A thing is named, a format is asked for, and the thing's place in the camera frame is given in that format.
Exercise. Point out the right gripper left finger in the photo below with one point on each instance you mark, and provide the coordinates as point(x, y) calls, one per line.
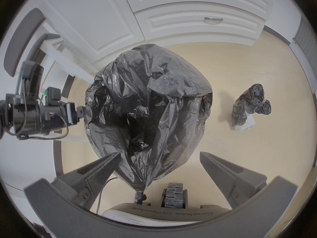
point(94, 180)

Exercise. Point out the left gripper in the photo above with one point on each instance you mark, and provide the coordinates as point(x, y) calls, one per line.
point(70, 114)

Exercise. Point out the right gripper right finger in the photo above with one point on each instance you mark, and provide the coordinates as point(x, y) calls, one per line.
point(232, 182)

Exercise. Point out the black plastic bag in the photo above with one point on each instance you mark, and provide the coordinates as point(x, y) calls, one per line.
point(153, 95)

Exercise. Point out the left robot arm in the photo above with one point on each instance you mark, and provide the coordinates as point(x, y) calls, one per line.
point(32, 78)

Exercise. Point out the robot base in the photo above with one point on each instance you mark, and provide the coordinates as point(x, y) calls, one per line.
point(173, 209)

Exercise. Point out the crumpled black plastic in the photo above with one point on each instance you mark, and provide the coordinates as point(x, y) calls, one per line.
point(250, 100)

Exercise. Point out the white printed wrapper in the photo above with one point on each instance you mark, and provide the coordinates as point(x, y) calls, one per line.
point(246, 126)

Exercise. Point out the white chair grey seat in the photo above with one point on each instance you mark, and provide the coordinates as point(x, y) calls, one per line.
point(22, 38)

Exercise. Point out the white wardrobe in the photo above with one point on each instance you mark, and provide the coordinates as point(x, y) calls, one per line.
point(173, 21)

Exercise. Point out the grey curtain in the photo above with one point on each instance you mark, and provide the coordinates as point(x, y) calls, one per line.
point(307, 38)

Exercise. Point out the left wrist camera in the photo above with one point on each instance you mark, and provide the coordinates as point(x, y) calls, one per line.
point(54, 95)

